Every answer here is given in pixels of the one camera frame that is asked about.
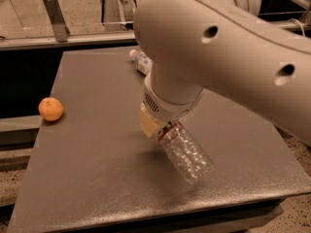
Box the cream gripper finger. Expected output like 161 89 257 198
140 103 166 139

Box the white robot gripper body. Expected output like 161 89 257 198
142 73 204 121

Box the clear plastic water bottle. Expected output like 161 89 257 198
156 121 213 184

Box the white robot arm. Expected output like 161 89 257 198
134 0 311 145

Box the white labelled plastic bottle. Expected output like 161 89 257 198
129 50 153 76

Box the orange fruit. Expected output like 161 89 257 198
38 97 64 121

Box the horizontal metal rail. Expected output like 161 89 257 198
0 17 310 53

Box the left metal rail bracket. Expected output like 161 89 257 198
43 0 70 43

